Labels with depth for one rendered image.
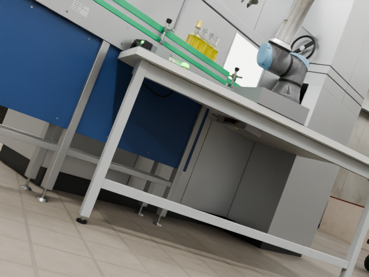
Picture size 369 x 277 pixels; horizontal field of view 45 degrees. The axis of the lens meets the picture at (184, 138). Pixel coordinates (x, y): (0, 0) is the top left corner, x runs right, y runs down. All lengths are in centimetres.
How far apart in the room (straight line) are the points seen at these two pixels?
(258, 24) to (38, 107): 183
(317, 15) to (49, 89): 230
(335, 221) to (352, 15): 885
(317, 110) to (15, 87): 217
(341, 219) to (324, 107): 857
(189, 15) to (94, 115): 96
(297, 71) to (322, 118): 126
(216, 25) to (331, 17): 103
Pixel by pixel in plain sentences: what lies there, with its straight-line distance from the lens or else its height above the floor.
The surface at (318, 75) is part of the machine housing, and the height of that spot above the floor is 132.
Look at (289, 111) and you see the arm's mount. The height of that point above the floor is 78.
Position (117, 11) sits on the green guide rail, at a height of 90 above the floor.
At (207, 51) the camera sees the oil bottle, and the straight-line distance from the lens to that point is 263.
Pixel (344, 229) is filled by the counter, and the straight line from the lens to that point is 1173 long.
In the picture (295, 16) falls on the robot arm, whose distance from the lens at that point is 217.
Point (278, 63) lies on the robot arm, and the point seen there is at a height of 97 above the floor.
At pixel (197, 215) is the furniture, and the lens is 203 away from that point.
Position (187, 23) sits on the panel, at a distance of 271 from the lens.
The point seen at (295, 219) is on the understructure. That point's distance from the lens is 350.
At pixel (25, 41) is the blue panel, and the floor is 60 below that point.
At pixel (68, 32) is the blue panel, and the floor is 71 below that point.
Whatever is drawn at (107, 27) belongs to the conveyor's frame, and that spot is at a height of 81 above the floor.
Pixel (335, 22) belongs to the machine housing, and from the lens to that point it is 353.
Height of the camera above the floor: 39
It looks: 3 degrees up
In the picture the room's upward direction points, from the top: 21 degrees clockwise
